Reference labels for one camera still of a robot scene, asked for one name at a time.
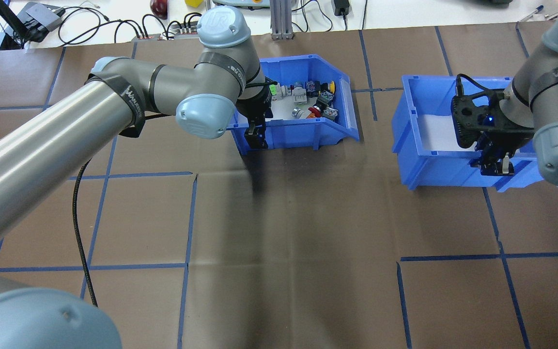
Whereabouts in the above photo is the blue bin with push buttons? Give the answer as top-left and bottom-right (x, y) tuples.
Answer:
(226, 53), (360, 157)

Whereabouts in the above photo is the blue bin with capacitors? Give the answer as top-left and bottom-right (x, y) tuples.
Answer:
(391, 74), (546, 193)

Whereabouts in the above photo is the dark grey electronic box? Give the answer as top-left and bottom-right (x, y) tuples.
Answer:
(17, 1), (65, 43)

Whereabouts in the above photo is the pile of small electrical parts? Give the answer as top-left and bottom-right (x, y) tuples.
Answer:
(265, 90), (340, 123)

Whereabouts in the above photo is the white foam liner under capacitors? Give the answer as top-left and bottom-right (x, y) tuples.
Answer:
(422, 114), (478, 153)

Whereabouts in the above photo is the grey teach pendant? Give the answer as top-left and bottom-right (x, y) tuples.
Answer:
(211, 0), (270, 10)

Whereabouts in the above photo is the blue pen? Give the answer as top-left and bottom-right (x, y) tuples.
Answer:
(519, 5), (545, 22)

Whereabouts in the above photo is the black slanted bar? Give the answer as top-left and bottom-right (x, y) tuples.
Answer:
(0, 0), (25, 49)

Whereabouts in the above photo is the green push button switch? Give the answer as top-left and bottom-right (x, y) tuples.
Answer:
(269, 84), (292, 101)

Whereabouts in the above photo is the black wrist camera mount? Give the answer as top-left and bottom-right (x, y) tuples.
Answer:
(450, 87), (505, 150)

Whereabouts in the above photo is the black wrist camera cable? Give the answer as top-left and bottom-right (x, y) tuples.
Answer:
(73, 159), (99, 308)
(455, 74), (502, 101)

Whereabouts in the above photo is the aluminium extrusion post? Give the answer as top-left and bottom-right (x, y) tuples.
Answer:
(269, 0), (294, 40)

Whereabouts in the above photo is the black usb cable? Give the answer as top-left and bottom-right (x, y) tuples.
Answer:
(113, 18), (140, 39)
(182, 12), (207, 34)
(141, 14), (175, 39)

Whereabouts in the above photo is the black power adapter cable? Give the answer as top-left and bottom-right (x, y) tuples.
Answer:
(293, 0), (334, 33)

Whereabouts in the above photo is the black looped cable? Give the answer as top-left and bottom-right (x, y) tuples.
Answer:
(58, 7), (111, 48)

